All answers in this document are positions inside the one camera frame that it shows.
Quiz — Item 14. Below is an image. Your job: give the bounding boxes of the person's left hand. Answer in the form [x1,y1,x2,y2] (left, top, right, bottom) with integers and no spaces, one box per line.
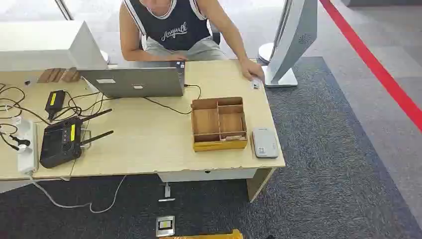
[240,58,265,83]

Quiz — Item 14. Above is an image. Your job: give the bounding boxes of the person's right hand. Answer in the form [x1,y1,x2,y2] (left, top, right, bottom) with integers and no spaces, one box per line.
[165,53,189,62]

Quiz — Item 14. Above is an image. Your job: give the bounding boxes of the white round stand base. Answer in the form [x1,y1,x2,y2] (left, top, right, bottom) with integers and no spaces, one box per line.
[257,42,275,64]

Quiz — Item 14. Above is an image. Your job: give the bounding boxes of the person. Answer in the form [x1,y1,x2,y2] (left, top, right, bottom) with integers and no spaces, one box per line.
[119,0,265,83]

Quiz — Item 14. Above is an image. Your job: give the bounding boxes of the black office chair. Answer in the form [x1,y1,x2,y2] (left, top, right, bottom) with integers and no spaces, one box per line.
[208,20,221,45]

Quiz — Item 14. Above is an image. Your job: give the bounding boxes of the grey laptop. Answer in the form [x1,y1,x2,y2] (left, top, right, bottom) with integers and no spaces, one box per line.
[79,61,186,99]

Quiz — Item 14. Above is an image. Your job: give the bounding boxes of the white standing display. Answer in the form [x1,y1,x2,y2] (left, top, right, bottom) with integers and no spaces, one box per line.
[262,0,319,89]

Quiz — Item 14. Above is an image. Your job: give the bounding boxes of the wooden compartment box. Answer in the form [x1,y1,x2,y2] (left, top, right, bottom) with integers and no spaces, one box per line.
[191,96,248,152]

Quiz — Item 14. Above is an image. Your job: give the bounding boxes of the white card reader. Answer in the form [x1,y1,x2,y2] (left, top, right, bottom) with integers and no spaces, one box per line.
[252,127,280,159]

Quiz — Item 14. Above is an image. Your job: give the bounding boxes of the wooden desk leg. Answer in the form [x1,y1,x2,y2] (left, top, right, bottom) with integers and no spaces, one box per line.
[246,168,276,203]

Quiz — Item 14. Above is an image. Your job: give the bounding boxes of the wooden blocks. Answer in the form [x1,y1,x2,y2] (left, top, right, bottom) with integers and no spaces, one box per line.
[37,67,82,84]

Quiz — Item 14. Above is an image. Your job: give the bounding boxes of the metal window pole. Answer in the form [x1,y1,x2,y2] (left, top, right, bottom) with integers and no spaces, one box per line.
[54,0,74,21]

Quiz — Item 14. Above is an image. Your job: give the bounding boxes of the black power adapter yellow label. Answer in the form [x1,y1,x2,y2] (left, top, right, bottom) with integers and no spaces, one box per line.
[44,90,66,121]

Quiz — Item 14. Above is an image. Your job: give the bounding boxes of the white monitor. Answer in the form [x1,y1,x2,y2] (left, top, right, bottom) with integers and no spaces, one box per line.
[0,20,108,72]

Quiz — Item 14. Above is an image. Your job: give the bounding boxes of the black remote controller with antennas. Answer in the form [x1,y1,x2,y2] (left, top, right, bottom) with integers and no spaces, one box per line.
[39,108,114,169]

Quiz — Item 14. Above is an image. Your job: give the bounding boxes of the metal floor socket plate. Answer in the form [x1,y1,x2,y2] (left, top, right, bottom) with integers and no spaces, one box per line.
[155,215,176,238]

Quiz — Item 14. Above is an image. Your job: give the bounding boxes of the yellow object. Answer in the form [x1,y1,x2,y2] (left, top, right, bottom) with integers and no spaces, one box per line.
[161,229,244,239]

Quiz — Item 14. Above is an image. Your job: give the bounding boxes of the white power strip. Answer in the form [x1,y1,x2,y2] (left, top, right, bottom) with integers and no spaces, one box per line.
[16,120,39,174]

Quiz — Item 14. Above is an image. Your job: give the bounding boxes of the black plug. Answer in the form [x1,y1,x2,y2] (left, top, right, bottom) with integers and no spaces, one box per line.
[9,134,31,148]

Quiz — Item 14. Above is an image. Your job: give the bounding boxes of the black laptop cable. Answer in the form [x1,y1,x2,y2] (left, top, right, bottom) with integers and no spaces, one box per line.
[142,84,202,116]

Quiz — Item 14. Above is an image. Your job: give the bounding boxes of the black adapter cable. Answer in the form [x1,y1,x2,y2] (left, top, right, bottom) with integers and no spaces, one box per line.
[52,92,120,121]

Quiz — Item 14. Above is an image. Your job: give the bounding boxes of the white floor bracket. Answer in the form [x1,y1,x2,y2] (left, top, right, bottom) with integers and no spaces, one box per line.
[158,183,176,203]

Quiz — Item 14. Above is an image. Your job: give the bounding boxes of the black looped cable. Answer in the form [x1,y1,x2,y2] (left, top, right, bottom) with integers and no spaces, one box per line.
[0,84,51,126]

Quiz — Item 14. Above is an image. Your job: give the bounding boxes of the white power strip cable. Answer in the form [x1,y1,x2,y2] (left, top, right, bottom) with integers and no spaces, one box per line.
[29,173,127,214]

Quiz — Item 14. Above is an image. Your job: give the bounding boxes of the black plug cable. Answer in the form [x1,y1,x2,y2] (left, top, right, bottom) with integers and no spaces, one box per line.
[0,123,20,151]

